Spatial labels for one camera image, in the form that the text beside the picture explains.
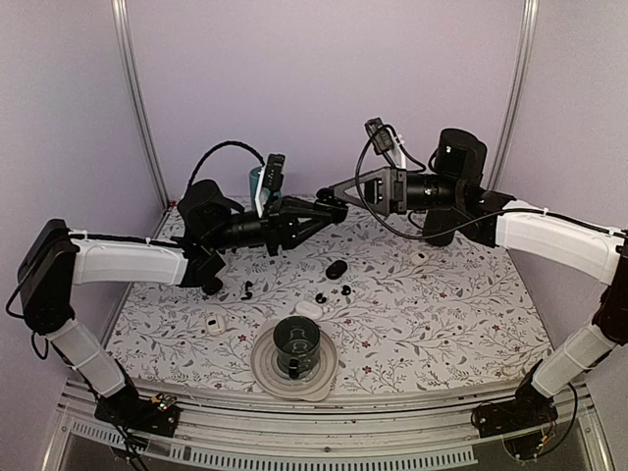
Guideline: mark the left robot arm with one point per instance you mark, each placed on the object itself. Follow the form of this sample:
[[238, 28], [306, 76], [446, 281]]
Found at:
[[59, 260]]

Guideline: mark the aluminium frame post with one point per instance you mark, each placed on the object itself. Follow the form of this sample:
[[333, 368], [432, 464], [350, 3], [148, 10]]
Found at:
[[521, 66], [122, 26]]

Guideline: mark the grey ceramic plate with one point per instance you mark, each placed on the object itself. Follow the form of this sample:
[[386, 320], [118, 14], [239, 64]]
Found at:
[[314, 387]]

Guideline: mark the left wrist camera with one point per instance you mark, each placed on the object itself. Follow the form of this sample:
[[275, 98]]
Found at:
[[270, 182]]

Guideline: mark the small black round case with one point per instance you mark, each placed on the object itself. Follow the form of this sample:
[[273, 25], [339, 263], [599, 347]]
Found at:
[[212, 287]]

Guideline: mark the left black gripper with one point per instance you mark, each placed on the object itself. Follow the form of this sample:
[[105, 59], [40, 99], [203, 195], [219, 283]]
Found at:
[[283, 226]]

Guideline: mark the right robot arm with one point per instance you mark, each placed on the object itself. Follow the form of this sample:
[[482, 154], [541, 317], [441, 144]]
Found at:
[[449, 191]]

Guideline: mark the right aluminium frame post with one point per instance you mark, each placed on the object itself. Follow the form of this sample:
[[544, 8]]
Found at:
[[521, 66]]

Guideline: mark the cream earbud case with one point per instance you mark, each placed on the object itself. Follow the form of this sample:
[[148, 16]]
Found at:
[[215, 325], [419, 258]]

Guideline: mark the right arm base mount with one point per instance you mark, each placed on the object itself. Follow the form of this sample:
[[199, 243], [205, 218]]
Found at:
[[499, 418]]

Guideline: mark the dark glass mug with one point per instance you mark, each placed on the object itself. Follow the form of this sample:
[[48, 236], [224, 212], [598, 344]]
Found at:
[[297, 341]]

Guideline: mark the left aluminium frame post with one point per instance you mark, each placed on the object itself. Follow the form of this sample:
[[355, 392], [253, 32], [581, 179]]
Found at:
[[122, 26]]

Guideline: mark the black stem earbud pair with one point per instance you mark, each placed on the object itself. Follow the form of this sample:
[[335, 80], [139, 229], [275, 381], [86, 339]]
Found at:
[[247, 294]]

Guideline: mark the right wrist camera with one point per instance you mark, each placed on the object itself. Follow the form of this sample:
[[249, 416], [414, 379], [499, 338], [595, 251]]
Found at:
[[385, 144]]

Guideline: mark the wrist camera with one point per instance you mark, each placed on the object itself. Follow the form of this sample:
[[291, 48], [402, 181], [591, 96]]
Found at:
[[385, 144], [270, 182]]

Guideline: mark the teal vase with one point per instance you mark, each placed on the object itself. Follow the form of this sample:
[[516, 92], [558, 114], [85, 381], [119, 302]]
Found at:
[[253, 179]]

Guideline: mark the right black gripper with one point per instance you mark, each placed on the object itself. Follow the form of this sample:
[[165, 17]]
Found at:
[[392, 190]]

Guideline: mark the black oval earbud case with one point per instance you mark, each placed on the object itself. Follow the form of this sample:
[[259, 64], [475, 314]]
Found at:
[[336, 270]]

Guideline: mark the black case with gold line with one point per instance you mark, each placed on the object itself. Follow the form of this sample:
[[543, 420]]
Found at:
[[325, 196]]

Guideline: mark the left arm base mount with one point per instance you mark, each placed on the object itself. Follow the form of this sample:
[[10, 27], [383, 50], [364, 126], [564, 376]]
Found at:
[[158, 415]]

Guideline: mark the dark brown vase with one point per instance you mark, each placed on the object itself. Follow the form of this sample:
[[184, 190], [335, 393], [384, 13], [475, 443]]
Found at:
[[439, 226]]

